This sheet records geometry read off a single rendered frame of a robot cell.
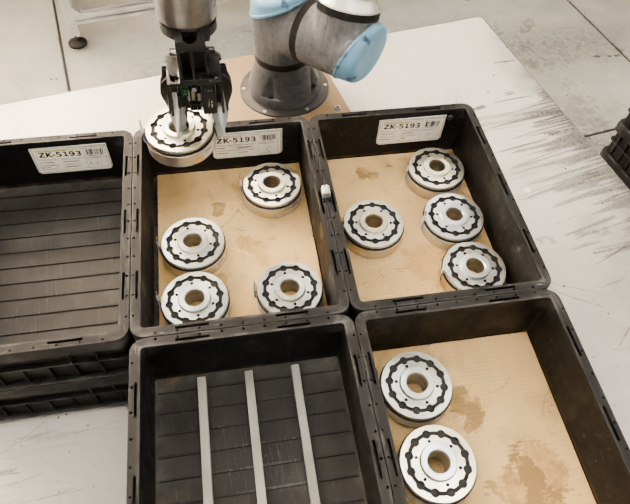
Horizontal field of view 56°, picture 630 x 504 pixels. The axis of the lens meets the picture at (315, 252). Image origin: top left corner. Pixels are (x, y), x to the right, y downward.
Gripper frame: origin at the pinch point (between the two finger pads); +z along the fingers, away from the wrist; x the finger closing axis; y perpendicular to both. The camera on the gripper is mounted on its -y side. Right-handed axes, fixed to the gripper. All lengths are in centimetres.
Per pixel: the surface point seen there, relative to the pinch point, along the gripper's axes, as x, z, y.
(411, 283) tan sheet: 31.0, 17.2, 21.3
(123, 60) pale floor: -33, 96, -158
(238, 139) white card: 6.0, 9.7, -7.7
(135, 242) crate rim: -11.1, 8.0, 14.7
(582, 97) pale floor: 159, 93, -110
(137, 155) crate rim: -10.9, 7.6, -3.2
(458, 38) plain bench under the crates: 68, 27, -59
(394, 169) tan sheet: 34.5, 16.3, -3.6
